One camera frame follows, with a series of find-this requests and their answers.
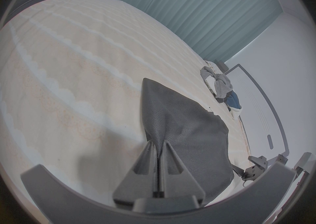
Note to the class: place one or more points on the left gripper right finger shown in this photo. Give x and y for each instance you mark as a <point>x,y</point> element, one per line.
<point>190,186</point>

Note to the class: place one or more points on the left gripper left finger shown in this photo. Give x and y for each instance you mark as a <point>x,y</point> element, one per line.
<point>133,186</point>

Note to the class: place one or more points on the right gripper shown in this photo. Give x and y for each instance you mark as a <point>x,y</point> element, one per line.
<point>254,173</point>

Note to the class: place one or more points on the black trousers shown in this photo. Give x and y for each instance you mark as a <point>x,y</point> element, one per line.
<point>187,131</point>

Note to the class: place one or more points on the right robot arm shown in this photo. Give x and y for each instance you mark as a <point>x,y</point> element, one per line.
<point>305,161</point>

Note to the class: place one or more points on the pile of clothes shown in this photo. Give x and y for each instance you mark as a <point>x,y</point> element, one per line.
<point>222,84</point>

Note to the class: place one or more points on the grey bedside table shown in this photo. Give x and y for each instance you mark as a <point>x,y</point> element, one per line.
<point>222,66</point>

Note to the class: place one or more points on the white printed pillow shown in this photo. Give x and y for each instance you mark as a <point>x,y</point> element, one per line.
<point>209,63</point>

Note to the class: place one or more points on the bed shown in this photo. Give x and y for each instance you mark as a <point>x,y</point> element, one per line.
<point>74,69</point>

